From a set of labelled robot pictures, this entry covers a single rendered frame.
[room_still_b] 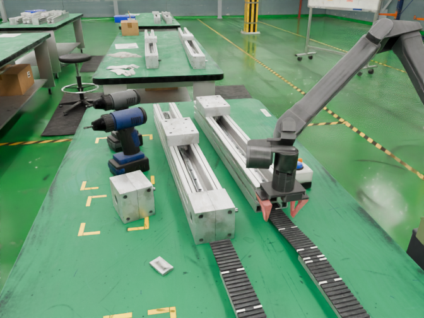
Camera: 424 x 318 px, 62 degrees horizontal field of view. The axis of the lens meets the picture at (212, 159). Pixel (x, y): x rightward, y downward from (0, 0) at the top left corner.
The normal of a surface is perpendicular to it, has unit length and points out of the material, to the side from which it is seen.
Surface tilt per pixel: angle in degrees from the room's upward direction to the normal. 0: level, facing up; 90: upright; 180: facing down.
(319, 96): 47
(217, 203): 0
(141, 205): 90
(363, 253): 0
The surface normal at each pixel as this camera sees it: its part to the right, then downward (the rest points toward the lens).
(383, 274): 0.00, -0.89
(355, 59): 0.00, -0.28
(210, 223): 0.25, 0.43
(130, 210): 0.50, 0.39
